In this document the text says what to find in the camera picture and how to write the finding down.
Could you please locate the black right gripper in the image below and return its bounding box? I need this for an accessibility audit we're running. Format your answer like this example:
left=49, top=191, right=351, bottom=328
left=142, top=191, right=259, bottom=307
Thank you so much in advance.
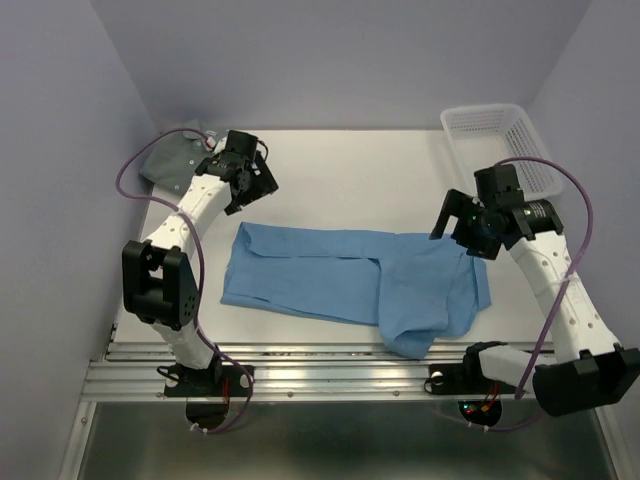
left=430, top=187, right=502, bottom=259

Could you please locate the light blue long sleeve shirt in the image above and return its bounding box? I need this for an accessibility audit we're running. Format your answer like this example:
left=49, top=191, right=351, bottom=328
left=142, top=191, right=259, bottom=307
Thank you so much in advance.
left=221, top=222, right=492, bottom=359

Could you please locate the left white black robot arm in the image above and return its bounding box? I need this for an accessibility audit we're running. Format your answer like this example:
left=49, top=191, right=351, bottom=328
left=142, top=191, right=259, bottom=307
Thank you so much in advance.
left=122, top=142, right=278, bottom=394

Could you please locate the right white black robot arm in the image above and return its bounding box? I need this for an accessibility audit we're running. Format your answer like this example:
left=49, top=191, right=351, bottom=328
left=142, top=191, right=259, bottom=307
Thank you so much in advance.
left=424, top=189, right=639, bottom=417

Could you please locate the white plastic mesh basket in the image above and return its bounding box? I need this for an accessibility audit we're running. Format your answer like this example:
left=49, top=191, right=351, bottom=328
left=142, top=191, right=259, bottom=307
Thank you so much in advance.
left=440, top=104, right=564, bottom=201

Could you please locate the folded grey button shirt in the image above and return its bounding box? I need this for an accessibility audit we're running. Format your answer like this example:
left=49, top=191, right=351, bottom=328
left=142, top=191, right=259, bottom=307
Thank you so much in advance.
left=140, top=119, right=227, bottom=194

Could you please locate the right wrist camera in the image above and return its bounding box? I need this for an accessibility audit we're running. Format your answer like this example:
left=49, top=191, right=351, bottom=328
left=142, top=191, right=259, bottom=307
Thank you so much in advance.
left=474, top=164, right=525, bottom=209

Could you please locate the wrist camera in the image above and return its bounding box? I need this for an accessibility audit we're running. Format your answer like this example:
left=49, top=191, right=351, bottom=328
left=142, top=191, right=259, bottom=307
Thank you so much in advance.
left=474, top=164, right=525, bottom=209
left=211, top=130, right=269, bottom=160

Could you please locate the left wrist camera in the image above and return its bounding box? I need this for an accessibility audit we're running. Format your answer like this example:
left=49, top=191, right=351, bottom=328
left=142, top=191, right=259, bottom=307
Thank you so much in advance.
left=211, top=130, right=269, bottom=160

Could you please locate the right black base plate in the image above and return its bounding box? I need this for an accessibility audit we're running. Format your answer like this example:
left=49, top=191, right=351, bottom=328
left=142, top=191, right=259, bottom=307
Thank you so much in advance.
left=423, top=363, right=515, bottom=396

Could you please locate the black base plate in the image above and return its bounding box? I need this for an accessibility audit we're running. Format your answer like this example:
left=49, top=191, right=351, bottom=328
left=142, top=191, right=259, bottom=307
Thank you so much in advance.
left=423, top=363, right=515, bottom=396
left=156, top=364, right=254, bottom=398

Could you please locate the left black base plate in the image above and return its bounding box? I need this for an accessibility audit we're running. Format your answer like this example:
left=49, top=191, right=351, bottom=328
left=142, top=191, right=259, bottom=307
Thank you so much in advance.
left=156, top=364, right=254, bottom=398

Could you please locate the aluminium mounting rail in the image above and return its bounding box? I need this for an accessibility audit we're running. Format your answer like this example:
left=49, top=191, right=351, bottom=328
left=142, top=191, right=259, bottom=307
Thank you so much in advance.
left=79, top=342, right=612, bottom=402

